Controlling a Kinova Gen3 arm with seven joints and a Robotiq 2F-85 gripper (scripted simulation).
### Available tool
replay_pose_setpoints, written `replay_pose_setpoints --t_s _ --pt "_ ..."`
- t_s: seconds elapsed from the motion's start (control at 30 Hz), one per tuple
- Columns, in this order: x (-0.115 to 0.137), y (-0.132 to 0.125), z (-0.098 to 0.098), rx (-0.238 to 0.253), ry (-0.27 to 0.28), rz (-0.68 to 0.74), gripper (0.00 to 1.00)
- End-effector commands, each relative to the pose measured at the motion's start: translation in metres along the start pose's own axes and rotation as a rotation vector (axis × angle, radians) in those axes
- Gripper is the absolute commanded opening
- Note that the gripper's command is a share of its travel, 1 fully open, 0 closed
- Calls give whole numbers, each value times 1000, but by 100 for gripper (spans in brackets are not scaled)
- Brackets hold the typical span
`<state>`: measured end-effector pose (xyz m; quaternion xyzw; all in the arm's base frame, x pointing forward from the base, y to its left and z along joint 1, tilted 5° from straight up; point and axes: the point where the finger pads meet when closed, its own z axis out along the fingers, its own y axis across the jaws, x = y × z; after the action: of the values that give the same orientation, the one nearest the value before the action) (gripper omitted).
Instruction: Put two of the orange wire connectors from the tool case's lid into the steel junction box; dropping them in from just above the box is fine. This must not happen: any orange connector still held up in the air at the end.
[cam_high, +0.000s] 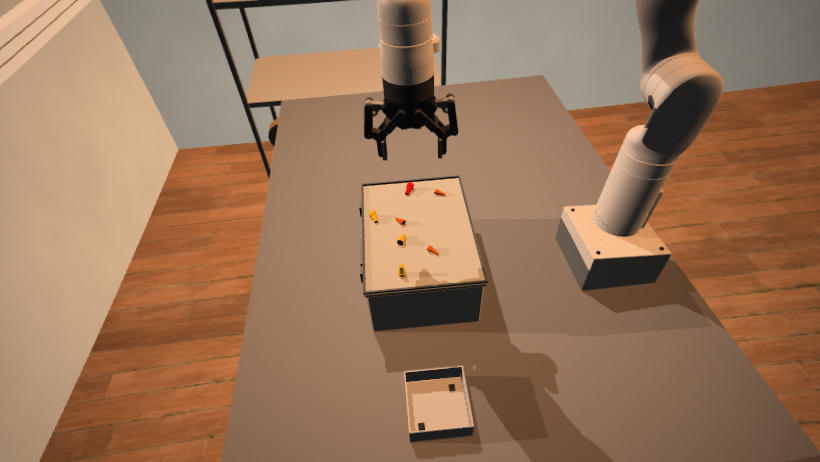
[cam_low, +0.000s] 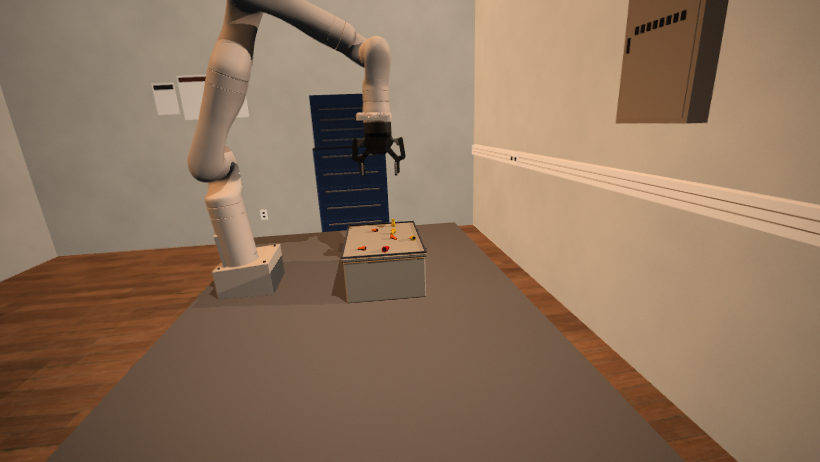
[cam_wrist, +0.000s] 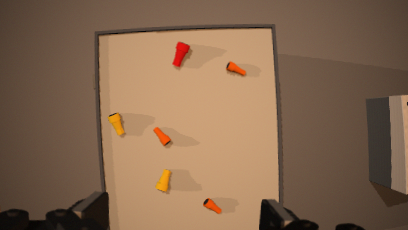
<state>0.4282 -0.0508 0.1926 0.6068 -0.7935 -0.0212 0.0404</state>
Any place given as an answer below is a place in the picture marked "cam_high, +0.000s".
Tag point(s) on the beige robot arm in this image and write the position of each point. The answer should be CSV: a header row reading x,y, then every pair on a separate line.
x,y
681,89

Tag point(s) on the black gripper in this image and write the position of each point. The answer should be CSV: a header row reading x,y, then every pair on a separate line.
x,y
416,115

